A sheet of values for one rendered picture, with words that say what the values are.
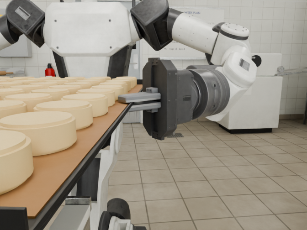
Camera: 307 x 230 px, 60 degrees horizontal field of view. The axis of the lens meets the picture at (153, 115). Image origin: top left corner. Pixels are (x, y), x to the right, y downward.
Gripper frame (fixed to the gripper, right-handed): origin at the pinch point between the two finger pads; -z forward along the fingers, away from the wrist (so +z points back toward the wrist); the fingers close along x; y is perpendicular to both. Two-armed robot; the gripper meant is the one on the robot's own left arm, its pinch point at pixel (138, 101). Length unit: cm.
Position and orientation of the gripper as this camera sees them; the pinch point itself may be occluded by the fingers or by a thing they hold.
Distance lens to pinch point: 38.9
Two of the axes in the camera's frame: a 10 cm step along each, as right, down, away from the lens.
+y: 6.8, 1.4, -7.2
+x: 0.0, -9.8, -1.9
